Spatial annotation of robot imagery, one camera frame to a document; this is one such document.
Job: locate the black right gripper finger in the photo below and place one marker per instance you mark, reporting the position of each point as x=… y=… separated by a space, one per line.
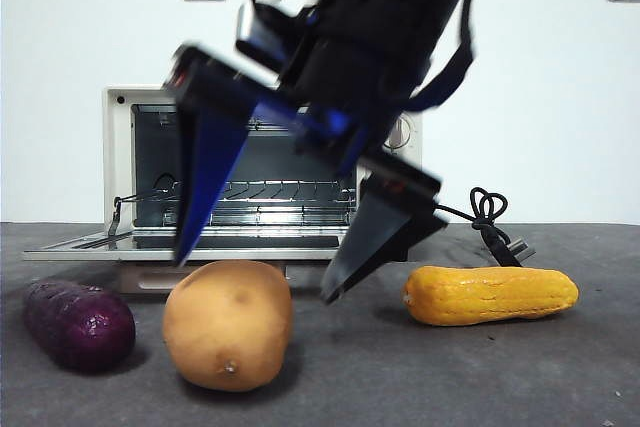
x=205 y=157
x=370 y=242

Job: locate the cream glass oven door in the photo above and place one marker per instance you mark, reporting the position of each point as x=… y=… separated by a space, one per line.
x=280 y=253

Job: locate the brown potato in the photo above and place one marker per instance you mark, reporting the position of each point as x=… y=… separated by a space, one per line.
x=227 y=322

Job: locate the cream toaster oven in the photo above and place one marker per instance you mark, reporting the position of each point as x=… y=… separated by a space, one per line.
x=117 y=147

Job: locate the cream oven knob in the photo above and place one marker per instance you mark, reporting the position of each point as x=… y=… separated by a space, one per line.
x=402 y=132

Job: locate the purple sweet potato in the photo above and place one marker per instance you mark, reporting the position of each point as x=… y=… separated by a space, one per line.
x=75 y=327

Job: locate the yellow corn cob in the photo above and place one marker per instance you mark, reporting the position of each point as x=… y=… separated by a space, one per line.
x=490 y=297

